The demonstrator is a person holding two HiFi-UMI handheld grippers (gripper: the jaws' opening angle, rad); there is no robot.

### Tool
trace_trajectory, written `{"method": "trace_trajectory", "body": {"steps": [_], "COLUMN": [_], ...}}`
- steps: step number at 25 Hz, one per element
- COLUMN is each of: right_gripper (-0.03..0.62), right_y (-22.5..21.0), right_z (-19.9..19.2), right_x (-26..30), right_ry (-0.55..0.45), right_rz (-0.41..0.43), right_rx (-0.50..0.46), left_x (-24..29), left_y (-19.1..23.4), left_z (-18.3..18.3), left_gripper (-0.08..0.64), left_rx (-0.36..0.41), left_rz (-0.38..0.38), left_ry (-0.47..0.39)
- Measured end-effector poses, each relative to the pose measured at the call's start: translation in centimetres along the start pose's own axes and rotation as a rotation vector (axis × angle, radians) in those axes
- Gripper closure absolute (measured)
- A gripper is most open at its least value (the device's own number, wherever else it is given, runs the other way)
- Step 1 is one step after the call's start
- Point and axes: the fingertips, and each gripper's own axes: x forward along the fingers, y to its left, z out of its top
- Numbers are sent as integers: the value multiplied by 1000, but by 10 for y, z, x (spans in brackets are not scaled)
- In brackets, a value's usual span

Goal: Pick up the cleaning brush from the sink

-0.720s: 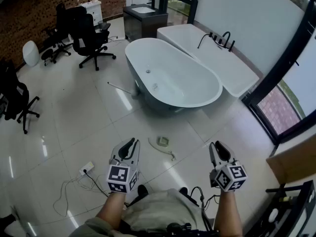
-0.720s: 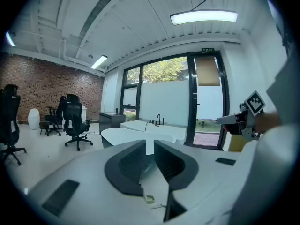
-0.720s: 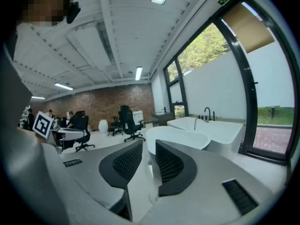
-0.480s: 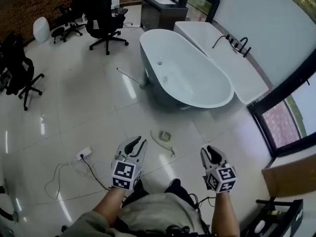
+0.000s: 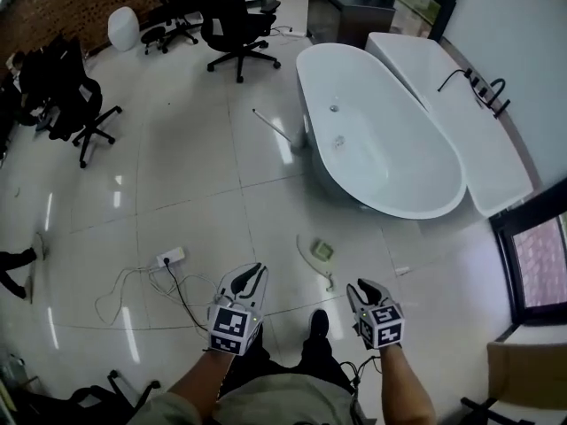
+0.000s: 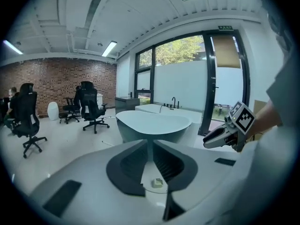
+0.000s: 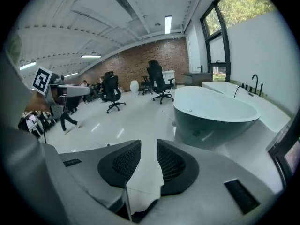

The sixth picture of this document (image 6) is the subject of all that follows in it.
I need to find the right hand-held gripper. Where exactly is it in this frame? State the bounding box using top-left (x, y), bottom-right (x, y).
top-left (202, 100), bottom-right (256, 153)

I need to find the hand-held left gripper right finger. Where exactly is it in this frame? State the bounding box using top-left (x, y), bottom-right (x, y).
top-left (152, 139), bottom-right (199, 192)

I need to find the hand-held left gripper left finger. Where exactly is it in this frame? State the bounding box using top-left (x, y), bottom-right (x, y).
top-left (106, 139), bottom-right (149, 197)

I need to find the person's right forearm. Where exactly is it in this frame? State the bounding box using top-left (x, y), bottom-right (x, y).
top-left (246, 99), bottom-right (284, 141)

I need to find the small pale green square holder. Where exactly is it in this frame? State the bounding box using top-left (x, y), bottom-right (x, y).
top-left (151, 177), bottom-right (164, 189)

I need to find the white rectangular bathtub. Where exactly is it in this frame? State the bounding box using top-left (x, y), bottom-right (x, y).
top-left (135, 103), bottom-right (203, 135)

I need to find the oval dark-sided bathtub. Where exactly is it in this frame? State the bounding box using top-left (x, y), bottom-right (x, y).
top-left (115, 110), bottom-right (193, 145)

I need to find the cardboard box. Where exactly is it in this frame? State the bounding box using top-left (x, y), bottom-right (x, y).
top-left (254, 99), bottom-right (272, 117)

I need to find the black bathtub faucet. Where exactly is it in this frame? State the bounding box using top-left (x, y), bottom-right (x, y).
top-left (159, 96), bottom-right (180, 113)

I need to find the black framed glass door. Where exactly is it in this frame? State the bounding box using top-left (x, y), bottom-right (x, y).
top-left (198, 29), bottom-right (251, 136)

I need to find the grey vanity cabinet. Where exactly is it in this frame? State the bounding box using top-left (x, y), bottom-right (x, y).
top-left (114, 97), bottom-right (139, 112)

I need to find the person's grey shirt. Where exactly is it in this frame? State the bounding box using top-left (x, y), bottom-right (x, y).
top-left (231, 52), bottom-right (300, 225)

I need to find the black framed window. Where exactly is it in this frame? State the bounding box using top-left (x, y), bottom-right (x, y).
top-left (135, 33), bottom-right (208, 111)

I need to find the black office chair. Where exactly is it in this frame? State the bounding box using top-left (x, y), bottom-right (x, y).
top-left (76, 81), bottom-right (111, 135)
top-left (59, 85), bottom-right (82, 125)
top-left (9, 82), bottom-right (48, 159)

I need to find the brown cardboard sheet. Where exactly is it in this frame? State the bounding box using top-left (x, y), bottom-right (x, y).
top-left (213, 35), bottom-right (241, 69)

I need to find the white rounded bin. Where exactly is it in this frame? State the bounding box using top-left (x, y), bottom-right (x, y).
top-left (47, 101), bottom-right (60, 121)

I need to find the long ceiling light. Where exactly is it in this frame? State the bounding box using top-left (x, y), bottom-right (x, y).
top-left (101, 40), bottom-right (118, 58)
top-left (2, 39), bottom-right (24, 55)

